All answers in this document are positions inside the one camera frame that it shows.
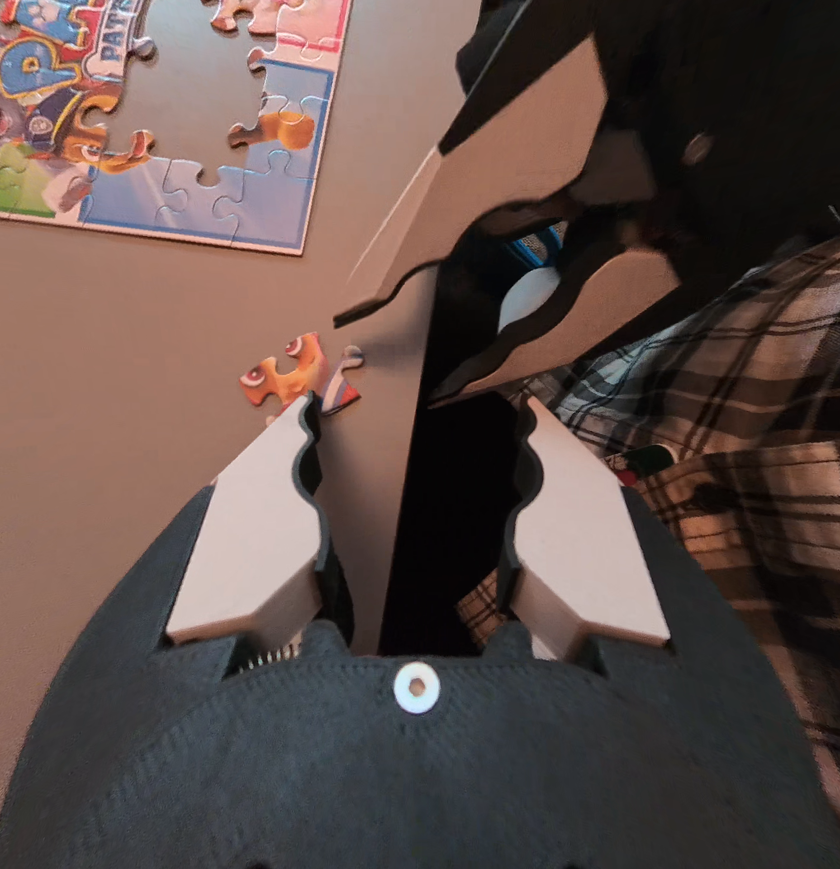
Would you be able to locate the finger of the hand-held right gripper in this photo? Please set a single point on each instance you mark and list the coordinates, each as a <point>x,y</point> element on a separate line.
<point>616,299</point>
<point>501,156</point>

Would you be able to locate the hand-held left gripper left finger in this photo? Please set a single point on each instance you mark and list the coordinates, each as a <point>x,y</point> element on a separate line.
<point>257,529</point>

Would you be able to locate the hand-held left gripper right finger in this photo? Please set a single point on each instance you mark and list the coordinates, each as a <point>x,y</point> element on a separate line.
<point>582,543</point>

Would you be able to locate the orange dog eyes puzzle piece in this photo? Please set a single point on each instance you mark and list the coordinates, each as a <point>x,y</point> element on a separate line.
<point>277,380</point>

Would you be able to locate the partly assembled cartoon jigsaw puzzle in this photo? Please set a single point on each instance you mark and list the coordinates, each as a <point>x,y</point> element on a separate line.
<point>270,203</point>

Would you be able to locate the person's right forearm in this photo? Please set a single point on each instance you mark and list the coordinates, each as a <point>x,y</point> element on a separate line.
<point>732,353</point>

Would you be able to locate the person's plaid shirt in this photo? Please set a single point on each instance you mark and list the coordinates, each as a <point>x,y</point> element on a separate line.
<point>766,577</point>

